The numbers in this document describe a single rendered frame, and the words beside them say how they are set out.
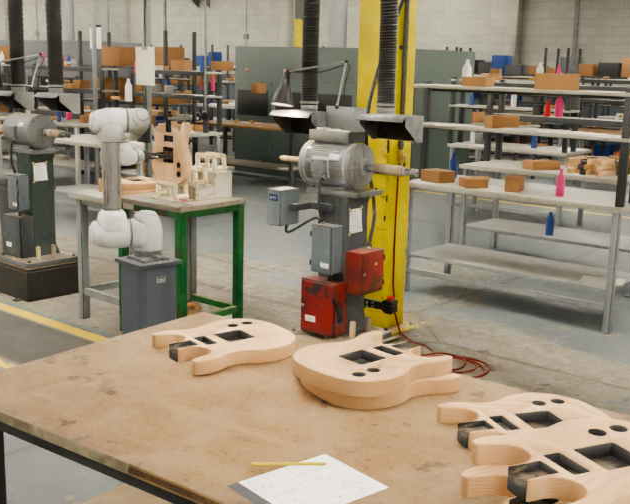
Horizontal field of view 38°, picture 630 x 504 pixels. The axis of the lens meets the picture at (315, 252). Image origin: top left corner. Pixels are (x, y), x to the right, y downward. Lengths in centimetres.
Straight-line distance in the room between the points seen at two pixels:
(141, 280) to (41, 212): 228
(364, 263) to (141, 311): 126
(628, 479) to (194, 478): 91
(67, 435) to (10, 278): 501
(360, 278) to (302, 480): 302
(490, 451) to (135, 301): 352
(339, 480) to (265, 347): 83
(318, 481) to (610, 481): 65
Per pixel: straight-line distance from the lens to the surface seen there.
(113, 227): 505
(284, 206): 500
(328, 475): 209
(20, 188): 714
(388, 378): 244
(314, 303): 508
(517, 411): 241
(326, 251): 499
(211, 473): 210
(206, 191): 584
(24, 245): 717
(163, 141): 583
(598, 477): 178
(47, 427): 239
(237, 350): 278
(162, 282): 513
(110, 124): 500
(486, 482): 184
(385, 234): 608
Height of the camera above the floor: 180
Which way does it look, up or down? 12 degrees down
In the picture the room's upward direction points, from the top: 1 degrees clockwise
